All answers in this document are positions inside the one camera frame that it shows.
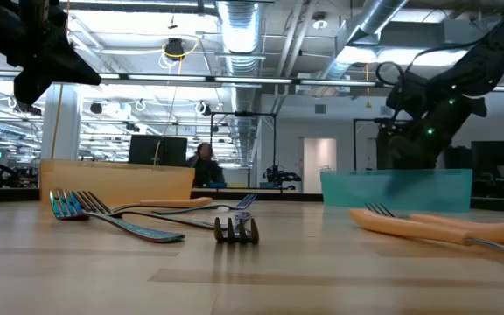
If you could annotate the person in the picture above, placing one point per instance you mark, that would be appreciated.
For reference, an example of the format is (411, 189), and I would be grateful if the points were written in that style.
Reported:
(206, 172)

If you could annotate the teal plastic bin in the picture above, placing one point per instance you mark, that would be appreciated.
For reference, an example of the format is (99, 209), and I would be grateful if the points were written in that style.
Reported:
(357, 188)

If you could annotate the black table frame rail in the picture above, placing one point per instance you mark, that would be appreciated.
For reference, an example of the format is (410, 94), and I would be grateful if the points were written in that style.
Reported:
(7, 195)

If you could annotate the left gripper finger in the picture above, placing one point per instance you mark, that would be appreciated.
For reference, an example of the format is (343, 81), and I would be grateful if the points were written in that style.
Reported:
(51, 70)

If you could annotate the long ceiling light bar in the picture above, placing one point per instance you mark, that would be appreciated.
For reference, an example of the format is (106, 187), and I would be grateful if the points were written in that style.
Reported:
(252, 80)

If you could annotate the black ceiling device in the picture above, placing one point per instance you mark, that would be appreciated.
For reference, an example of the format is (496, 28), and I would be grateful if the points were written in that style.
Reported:
(174, 49)

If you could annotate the silver ventilation duct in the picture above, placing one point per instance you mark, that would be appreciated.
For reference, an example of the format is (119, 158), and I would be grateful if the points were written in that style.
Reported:
(239, 44)

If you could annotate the black monitor on arm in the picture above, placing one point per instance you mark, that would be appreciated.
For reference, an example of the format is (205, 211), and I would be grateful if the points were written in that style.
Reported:
(492, 157)

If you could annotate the white pillar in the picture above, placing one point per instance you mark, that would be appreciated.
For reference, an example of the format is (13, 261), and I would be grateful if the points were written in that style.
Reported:
(66, 131)

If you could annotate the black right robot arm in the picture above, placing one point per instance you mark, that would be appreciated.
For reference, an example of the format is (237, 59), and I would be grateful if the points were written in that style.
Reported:
(488, 57)

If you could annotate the black metal frame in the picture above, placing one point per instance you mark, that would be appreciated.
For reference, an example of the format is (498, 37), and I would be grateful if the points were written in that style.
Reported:
(243, 114)

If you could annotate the orange plastic bin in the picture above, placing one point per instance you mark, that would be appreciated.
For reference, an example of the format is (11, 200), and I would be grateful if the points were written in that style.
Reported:
(116, 181)

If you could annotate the iridescent blue fork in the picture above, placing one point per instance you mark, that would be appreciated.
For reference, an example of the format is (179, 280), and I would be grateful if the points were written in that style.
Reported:
(245, 203)
(156, 234)

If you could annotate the black monitor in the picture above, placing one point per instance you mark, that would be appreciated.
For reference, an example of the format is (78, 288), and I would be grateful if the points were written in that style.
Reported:
(174, 151)
(144, 151)

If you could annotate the white door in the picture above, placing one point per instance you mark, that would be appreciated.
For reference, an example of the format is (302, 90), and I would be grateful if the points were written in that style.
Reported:
(319, 166)

